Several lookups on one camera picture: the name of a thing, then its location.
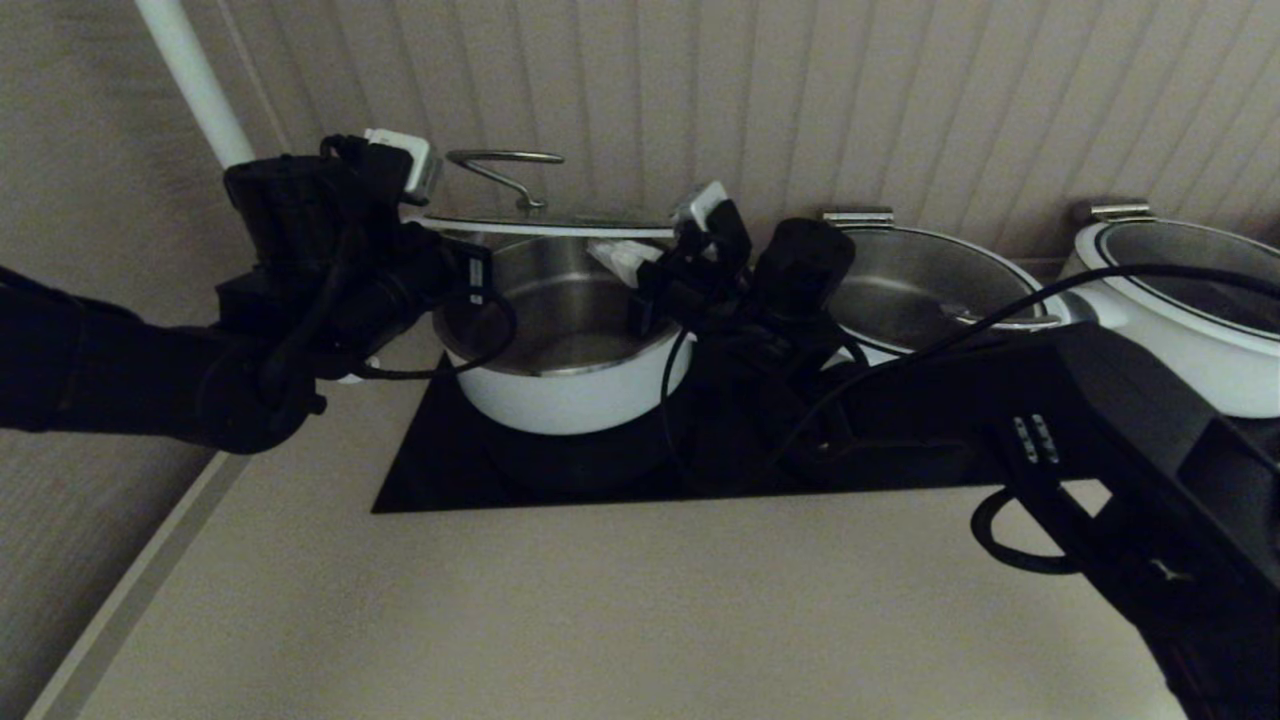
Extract glass lid with white rim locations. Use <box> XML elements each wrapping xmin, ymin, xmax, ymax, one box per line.
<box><xmin>1080</xmin><ymin>218</ymin><xmax>1280</xmax><ymax>356</ymax></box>
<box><xmin>400</xmin><ymin>150</ymin><xmax>691</xmax><ymax>243</ymax></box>
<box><xmin>825</xmin><ymin>228</ymin><xmax>1066</xmax><ymax>356</ymax></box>

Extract white round pot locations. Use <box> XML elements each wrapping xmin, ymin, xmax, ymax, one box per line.
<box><xmin>1060</xmin><ymin>220</ymin><xmax>1280</xmax><ymax>419</ymax></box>
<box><xmin>825</xmin><ymin>228</ymin><xmax>1071</xmax><ymax>371</ymax></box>
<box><xmin>432</xmin><ymin>238</ymin><xmax>696</xmax><ymax>436</ymax></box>

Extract wide black glass cooktop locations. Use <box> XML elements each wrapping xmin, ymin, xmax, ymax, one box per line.
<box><xmin>372</xmin><ymin>330</ymin><xmax>1001</xmax><ymax>514</ymax></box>

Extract white metal pole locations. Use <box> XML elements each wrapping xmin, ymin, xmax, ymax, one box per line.
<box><xmin>135</xmin><ymin>0</ymin><xmax>256</xmax><ymax>169</ymax></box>

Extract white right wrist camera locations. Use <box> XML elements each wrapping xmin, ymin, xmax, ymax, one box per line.
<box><xmin>672</xmin><ymin>180</ymin><xmax>729</xmax><ymax>229</ymax></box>

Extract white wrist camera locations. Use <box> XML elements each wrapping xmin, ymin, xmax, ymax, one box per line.
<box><xmin>672</xmin><ymin>180</ymin><xmax>729</xmax><ymax>229</ymax></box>
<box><xmin>363</xmin><ymin>128</ymin><xmax>441</xmax><ymax>206</ymax></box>

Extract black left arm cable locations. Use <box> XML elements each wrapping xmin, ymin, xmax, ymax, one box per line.
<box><xmin>320</xmin><ymin>135</ymin><xmax>519</xmax><ymax>382</ymax></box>

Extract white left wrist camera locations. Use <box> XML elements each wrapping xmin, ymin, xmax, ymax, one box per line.
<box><xmin>363</xmin><ymin>128</ymin><xmax>441</xmax><ymax>206</ymax></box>

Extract short looped black cable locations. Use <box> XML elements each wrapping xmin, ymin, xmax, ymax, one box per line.
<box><xmin>970</xmin><ymin>487</ymin><xmax>1083</xmax><ymax>576</ymax></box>

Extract long black right arm cable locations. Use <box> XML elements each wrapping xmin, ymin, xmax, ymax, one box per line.
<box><xmin>660</xmin><ymin>262</ymin><xmax>1280</xmax><ymax>496</ymax></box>

